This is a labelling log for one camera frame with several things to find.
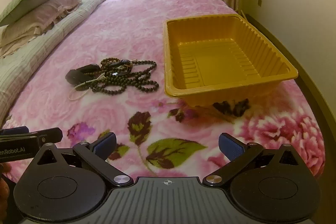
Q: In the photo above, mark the pink ruffled pillow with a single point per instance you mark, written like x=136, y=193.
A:
x=39, y=19

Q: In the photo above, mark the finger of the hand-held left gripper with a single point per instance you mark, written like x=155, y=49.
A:
x=51, y=134
x=13, y=130

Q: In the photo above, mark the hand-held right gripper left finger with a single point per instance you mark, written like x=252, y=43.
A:
x=106, y=145

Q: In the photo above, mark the wooden stick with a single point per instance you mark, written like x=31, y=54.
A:
x=242, y=15

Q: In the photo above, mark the small brown wall socket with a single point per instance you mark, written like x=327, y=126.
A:
x=260, y=2

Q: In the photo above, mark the yellow plastic tray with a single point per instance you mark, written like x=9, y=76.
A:
x=210, y=66

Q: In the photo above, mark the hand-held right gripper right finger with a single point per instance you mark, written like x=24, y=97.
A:
x=231, y=146

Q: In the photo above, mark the pink floral blanket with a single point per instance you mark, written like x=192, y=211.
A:
x=118, y=24

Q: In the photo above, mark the pale green striped quilt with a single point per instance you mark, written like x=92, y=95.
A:
x=31, y=56

